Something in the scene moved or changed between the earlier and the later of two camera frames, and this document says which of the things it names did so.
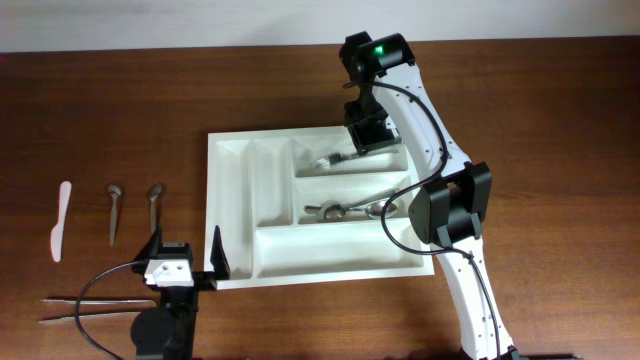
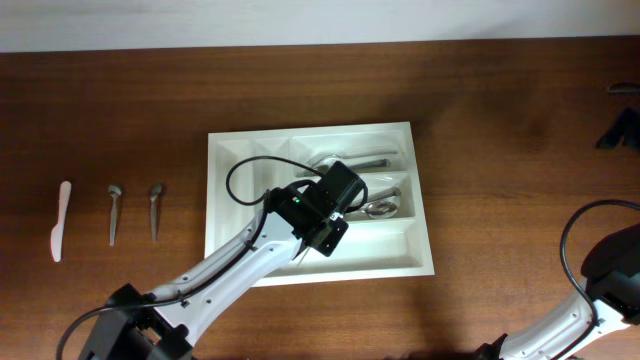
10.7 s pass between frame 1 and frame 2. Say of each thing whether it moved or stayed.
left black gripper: moved
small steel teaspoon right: stayed
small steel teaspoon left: stayed
